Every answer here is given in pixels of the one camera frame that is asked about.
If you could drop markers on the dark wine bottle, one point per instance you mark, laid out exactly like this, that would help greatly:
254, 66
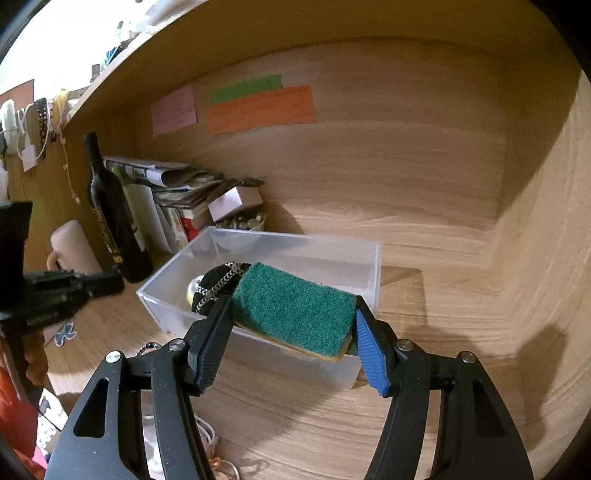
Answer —
113, 217

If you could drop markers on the orange paper note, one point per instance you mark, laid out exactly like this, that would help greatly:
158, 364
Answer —
261, 110

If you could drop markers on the white paper roll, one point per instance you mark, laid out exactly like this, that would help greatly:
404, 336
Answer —
145, 212

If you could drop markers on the hanging white tag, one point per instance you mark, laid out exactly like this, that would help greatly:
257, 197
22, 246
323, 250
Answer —
31, 154

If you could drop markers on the small cardboard box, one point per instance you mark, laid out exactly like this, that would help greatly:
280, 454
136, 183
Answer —
235, 201

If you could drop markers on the pink paper note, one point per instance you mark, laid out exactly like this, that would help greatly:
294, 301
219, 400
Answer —
174, 110

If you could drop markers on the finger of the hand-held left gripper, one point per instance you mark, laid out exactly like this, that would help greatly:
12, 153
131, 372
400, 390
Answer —
99, 282

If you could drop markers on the stack of papers and booklets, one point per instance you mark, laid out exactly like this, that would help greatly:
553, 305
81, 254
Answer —
175, 184

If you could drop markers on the white candle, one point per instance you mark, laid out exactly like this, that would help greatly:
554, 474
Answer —
74, 249

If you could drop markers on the clear plastic box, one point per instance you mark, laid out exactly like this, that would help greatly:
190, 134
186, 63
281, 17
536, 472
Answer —
277, 295

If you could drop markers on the green scouring sponge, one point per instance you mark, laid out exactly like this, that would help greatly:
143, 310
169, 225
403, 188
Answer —
292, 309

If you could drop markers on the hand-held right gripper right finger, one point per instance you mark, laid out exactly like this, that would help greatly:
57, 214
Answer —
369, 350

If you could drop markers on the white round item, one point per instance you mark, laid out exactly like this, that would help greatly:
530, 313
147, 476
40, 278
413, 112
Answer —
193, 290

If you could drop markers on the green paper note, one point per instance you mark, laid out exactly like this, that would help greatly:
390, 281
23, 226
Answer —
245, 87

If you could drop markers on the blue flower sticker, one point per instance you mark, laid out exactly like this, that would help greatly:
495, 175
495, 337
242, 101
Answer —
64, 333

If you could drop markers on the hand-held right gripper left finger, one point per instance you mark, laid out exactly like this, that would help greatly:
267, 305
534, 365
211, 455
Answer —
213, 344

